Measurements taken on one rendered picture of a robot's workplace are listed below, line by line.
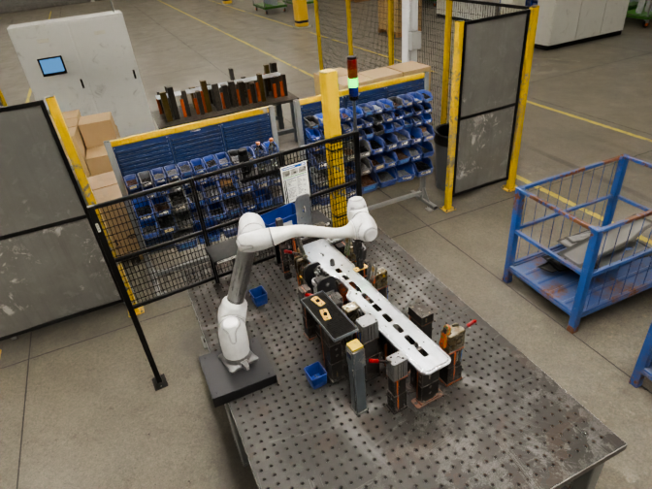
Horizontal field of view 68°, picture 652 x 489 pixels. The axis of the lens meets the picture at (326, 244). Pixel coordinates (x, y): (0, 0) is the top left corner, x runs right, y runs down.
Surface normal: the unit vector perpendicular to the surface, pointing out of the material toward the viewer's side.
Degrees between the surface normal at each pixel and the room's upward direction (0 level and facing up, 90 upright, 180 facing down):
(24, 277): 90
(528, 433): 0
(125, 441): 0
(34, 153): 90
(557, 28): 90
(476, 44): 90
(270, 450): 0
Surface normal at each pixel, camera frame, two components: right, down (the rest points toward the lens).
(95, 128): 0.35, 0.49
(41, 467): -0.08, -0.83
